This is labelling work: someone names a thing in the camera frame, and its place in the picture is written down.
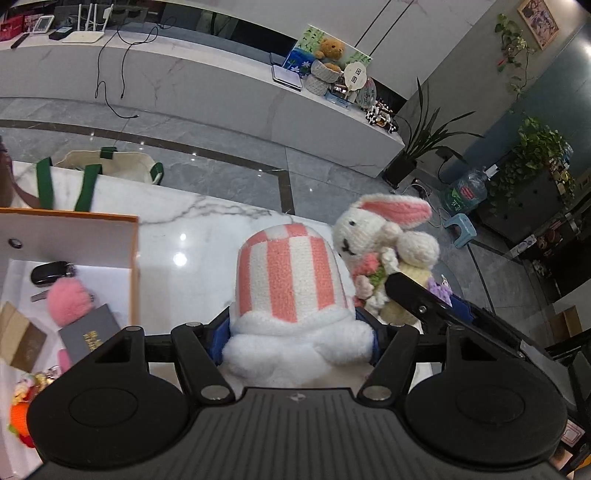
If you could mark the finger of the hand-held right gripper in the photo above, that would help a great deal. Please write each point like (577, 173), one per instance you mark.
(464, 308)
(415, 295)

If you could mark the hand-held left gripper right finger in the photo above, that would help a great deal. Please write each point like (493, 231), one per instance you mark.
(376, 346)

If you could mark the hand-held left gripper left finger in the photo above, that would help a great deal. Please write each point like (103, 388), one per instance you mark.
(217, 346)

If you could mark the crochet bunny doll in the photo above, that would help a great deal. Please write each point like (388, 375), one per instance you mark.
(364, 226)

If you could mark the white plush pink striped hat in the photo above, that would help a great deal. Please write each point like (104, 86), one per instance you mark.
(286, 277)

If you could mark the dark grey gift box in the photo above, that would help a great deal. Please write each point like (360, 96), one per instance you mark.
(87, 334)

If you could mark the black car key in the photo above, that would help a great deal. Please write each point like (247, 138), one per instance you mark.
(40, 296)

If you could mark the black key fob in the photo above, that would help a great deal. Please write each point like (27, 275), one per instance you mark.
(48, 273)

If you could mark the gold gift box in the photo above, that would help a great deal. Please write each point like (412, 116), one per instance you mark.
(23, 341)

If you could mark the orange cardboard box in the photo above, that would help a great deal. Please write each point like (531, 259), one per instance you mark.
(69, 218)

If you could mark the white marble desktop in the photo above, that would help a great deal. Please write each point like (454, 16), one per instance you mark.
(184, 240)

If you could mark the small blue plastic stool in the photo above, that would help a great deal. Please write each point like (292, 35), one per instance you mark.
(459, 224)

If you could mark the large water jug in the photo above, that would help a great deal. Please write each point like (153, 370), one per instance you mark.
(464, 191)

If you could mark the dark cabinet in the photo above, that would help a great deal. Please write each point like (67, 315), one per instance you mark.
(531, 203)

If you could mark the long-leaf plant in black pot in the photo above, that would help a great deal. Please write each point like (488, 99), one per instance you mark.
(399, 170)

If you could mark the trailing pothos plant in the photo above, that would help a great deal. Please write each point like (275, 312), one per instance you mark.
(535, 147)

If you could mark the black white checkered toy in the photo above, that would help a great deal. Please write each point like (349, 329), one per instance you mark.
(381, 117)

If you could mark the colourful crochet toy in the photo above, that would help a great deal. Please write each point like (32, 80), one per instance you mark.
(23, 415)

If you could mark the patterned round fan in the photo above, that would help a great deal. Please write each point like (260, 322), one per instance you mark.
(367, 94)

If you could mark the small blue tray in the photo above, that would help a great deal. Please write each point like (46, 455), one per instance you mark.
(339, 98)

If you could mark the white round paper fan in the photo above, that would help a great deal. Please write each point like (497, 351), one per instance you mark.
(353, 76)

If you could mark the grey knitted basket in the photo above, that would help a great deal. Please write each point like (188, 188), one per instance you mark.
(327, 71)
(316, 85)

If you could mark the grey laptop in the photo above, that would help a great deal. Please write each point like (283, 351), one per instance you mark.
(286, 78)

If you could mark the white marble tv cabinet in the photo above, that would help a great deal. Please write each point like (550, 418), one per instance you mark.
(207, 92)

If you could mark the brown teddy bear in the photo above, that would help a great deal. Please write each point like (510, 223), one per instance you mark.
(330, 48)

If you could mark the green floral painting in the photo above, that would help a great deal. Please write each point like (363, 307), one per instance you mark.
(300, 55)

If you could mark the hanging vine with red ornament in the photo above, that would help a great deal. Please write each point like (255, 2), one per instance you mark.
(508, 41)

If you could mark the white router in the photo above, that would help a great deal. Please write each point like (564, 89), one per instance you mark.
(83, 37)

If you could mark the small black box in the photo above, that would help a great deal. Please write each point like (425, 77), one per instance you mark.
(61, 33)

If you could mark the black remote control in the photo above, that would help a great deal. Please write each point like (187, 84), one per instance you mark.
(18, 41)

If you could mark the small white screen device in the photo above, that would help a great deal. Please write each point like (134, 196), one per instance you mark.
(44, 24)

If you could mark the red box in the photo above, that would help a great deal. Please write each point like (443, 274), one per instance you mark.
(11, 30)

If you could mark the framed wall picture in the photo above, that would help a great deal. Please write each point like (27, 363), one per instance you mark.
(538, 23)

